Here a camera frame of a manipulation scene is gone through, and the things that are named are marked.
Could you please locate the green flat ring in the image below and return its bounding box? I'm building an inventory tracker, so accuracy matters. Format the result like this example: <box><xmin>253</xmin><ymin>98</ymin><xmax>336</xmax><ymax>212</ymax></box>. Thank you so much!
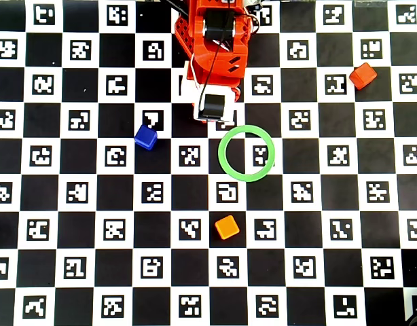
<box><xmin>217</xmin><ymin>124</ymin><xmax>276</xmax><ymax>183</ymax></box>

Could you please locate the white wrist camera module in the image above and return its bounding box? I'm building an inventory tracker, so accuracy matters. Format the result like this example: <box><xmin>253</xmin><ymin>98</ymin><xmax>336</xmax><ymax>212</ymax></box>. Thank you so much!
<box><xmin>179</xmin><ymin>60</ymin><xmax>237</xmax><ymax>124</ymax></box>

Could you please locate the red cube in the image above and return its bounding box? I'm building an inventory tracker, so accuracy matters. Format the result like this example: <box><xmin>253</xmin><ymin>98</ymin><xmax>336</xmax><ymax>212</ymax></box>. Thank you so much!
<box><xmin>349</xmin><ymin>62</ymin><xmax>378</xmax><ymax>91</ymax></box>

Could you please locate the black white marker checkerboard mat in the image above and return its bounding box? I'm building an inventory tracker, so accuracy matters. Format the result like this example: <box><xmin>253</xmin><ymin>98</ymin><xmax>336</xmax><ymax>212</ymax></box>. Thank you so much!
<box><xmin>0</xmin><ymin>0</ymin><xmax>417</xmax><ymax>326</ymax></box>

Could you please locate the orange cube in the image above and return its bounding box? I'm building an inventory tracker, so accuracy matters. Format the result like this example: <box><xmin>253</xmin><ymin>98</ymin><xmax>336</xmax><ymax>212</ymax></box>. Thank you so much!
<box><xmin>214</xmin><ymin>214</ymin><xmax>240</xmax><ymax>241</ymax></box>

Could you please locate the blue cube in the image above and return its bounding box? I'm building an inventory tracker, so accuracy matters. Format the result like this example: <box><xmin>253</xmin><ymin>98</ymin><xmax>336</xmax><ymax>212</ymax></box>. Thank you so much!
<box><xmin>134</xmin><ymin>124</ymin><xmax>159</xmax><ymax>150</ymax></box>

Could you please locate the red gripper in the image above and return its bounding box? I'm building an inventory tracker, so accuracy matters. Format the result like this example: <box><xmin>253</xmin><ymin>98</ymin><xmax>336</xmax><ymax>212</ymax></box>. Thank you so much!
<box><xmin>228</xmin><ymin>83</ymin><xmax>244</xmax><ymax>103</ymax></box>

